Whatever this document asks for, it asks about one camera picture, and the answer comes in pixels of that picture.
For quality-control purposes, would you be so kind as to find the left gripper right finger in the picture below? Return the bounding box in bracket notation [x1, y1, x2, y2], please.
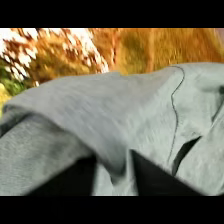
[130, 149, 203, 197]

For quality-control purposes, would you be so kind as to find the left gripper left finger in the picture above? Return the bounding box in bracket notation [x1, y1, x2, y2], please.
[27, 155, 98, 197]

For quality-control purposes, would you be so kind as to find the grey shirt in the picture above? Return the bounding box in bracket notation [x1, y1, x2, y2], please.
[0, 62, 224, 197]

